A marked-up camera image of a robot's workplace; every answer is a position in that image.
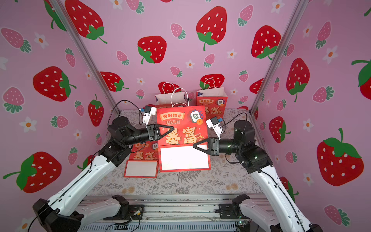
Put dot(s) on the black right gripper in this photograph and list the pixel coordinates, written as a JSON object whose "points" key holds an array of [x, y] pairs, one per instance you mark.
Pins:
{"points": [[213, 146]]}

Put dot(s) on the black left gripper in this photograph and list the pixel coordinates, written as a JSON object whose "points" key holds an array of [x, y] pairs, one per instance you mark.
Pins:
{"points": [[151, 135]]}

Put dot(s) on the red paper gift bag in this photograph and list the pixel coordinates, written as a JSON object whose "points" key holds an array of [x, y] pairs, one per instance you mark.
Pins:
{"points": [[143, 161]]}

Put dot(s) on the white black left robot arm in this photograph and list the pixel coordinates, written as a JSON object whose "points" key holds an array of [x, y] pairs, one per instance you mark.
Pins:
{"points": [[62, 213]]}

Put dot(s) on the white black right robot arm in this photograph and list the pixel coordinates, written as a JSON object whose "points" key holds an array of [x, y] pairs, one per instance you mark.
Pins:
{"points": [[286, 217]]}

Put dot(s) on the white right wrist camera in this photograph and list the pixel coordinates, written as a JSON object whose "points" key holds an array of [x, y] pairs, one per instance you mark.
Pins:
{"points": [[214, 123]]}

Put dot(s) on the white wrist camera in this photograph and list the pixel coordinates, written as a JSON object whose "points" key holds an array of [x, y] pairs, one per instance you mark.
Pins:
{"points": [[214, 123], [148, 112]]}

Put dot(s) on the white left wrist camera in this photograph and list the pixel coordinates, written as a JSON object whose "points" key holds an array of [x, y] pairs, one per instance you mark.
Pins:
{"points": [[148, 112]]}

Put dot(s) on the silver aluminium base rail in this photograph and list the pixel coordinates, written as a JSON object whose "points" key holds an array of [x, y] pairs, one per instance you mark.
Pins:
{"points": [[195, 213]]}

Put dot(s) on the silver aluminium corner post right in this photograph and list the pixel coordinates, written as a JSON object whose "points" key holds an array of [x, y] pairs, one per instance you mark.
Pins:
{"points": [[293, 22]]}

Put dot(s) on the silver aluminium corner post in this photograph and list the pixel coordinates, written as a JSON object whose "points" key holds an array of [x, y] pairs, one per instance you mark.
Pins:
{"points": [[62, 14], [293, 22]]}

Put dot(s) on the silver aluminium corner post left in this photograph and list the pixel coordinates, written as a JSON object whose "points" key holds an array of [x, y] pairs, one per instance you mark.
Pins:
{"points": [[62, 14]]}

